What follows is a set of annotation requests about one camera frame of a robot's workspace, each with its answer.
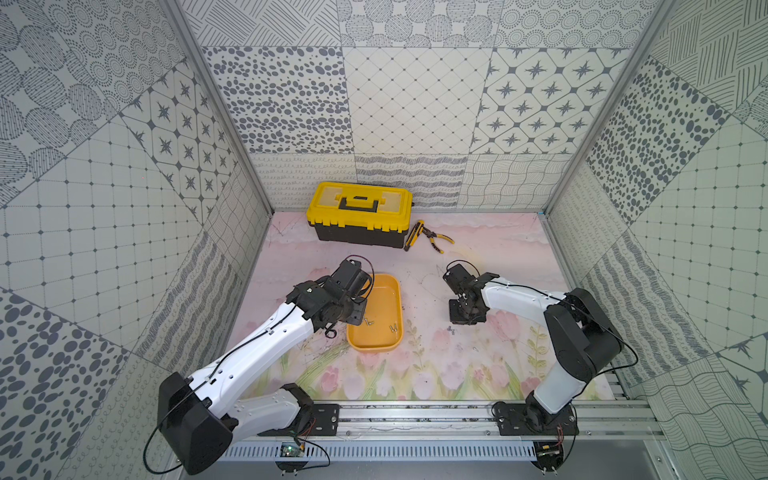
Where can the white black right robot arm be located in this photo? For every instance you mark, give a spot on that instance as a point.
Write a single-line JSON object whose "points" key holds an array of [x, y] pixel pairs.
{"points": [[584, 341]]}

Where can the black yellow toolbox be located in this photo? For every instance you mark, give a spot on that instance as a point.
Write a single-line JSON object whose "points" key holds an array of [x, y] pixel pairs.
{"points": [[361, 214]]}

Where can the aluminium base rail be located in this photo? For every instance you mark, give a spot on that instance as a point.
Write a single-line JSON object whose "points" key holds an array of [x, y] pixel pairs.
{"points": [[621, 420]]}

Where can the green circuit board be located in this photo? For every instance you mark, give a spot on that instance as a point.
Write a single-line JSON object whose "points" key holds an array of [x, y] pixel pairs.
{"points": [[291, 450]]}

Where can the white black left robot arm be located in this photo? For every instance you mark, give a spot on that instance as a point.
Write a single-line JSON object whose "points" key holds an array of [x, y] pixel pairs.
{"points": [[222, 383]]}

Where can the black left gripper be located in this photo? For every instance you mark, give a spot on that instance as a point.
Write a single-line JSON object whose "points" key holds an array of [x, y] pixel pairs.
{"points": [[355, 309]]}

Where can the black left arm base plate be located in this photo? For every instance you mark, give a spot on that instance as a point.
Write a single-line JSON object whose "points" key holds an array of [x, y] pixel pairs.
{"points": [[309, 417]]}

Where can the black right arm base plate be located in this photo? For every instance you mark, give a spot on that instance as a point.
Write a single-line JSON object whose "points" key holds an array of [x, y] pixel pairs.
{"points": [[532, 419]]}

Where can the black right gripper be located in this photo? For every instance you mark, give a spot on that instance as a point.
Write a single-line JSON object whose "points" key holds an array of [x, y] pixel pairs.
{"points": [[456, 319]]}

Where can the yellow plastic storage tray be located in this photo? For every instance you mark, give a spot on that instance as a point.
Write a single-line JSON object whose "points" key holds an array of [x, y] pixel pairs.
{"points": [[382, 329]]}

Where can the black right controller box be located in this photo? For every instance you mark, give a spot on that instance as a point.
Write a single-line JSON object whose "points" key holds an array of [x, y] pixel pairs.
{"points": [[548, 456]]}

